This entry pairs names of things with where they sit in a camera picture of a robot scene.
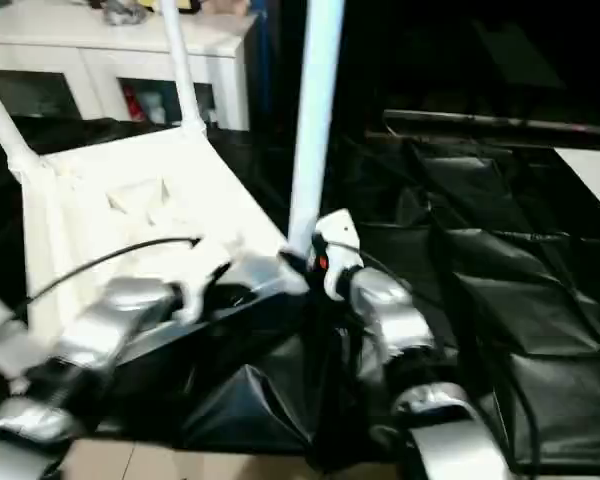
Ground white plastic table top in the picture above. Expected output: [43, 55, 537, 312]
[18, 130, 311, 346]

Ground black work mat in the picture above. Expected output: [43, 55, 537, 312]
[0, 115, 600, 471]

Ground white sideboard with glass doors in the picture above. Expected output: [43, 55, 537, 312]
[0, 0, 261, 133]

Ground clear glass ornament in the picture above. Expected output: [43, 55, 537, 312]
[102, 0, 149, 27]

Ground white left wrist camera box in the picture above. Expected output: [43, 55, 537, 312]
[170, 238, 233, 323]

